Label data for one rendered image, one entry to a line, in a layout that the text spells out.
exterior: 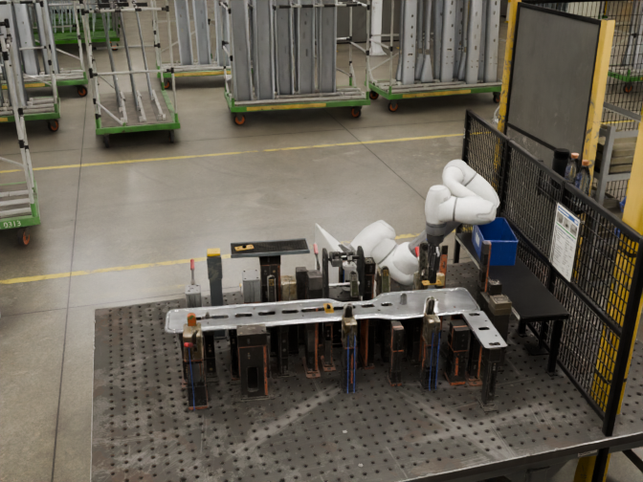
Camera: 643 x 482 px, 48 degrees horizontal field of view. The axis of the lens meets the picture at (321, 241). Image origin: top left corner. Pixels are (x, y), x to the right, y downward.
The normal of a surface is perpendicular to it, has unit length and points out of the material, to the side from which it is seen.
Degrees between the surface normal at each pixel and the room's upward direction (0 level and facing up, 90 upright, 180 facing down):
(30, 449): 0
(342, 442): 0
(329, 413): 0
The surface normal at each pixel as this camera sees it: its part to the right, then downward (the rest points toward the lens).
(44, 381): 0.00, -0.91
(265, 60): 0.18, 0.35
